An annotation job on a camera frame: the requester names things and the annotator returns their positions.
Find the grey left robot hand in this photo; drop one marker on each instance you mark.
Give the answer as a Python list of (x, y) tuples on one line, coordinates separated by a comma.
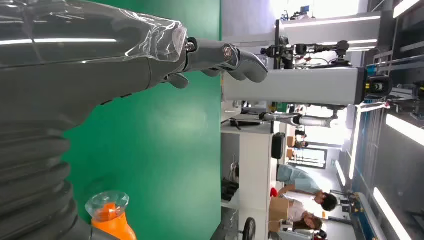
[(82, 73)]

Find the orange bottle with clear cap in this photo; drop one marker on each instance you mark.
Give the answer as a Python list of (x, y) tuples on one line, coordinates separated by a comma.
[(112, 222)]

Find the white cabinet desk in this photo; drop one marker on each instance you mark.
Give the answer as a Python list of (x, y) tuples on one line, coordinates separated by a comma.
[(255, 172)]

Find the black monitor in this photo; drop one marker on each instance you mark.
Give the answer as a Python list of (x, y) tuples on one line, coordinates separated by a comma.
[(278, 145)]

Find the white robot column stand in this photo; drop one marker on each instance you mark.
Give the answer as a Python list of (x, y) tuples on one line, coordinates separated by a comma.
[(291, 86)]

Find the brown cardboard box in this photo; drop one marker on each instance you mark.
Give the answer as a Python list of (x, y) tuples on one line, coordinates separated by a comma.
[(279, 209)]

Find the person leaning over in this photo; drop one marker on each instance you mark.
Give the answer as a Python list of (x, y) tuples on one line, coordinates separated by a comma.
[(298, 180)]

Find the white overhead beam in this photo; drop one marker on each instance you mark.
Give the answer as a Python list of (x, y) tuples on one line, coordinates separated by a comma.
[(331, 28)]

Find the person seated behind box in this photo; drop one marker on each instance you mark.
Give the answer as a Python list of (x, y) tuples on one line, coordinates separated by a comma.
[(306, 218)]

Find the black camera head unit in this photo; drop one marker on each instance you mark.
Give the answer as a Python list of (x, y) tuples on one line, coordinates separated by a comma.
[(379, 86)]

